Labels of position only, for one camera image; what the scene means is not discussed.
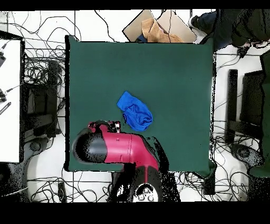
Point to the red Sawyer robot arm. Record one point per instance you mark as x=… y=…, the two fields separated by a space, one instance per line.
x=124 y=148

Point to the green draped cloth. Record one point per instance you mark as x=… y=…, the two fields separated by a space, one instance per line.
x=266 y=126

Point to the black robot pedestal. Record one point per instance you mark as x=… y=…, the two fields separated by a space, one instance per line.
x=120 y=177

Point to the person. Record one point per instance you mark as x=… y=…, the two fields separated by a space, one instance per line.
x=253 y=23

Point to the black striped bar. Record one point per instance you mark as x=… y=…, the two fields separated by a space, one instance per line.
x=5 y=108

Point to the dark green table cloth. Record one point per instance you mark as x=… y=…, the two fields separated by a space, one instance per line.
x=168 y=84

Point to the tan towel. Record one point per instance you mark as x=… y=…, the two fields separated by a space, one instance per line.
x=158 y=34

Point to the white desk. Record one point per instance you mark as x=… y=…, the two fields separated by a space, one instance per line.
x=10 y=126

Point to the brown cardboard box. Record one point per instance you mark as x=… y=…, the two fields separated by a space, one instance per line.
x=179 y=27

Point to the blue printed t-shirt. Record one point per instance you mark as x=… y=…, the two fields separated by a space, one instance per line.
x=135 y=112

